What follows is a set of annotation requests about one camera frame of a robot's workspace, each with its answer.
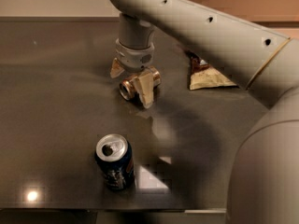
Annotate blue soda can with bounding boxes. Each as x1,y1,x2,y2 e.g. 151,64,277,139
94,133,135,190

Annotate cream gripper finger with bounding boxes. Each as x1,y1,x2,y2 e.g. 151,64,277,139
110,58,124,78
134,71,153,108

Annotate chip bag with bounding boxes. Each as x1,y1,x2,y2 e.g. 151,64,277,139
185,50,236,91

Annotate orange soda can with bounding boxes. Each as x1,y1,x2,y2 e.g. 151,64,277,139
119,66,161,101

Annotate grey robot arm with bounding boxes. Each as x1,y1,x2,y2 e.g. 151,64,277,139
110,0,299,224

